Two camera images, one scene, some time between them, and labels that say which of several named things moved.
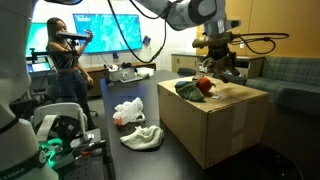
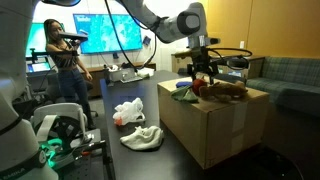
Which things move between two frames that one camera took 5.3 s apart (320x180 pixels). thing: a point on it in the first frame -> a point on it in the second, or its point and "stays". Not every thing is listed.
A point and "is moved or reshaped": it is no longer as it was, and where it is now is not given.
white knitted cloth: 144,137 stays
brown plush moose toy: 224,68 -> 225,92
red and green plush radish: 194,90 is moved or reshaped
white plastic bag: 129,112 stays
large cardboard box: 226,124 stays
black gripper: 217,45 -> 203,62
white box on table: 124,75 stays
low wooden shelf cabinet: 246,66 stays
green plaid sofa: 288,81 stays
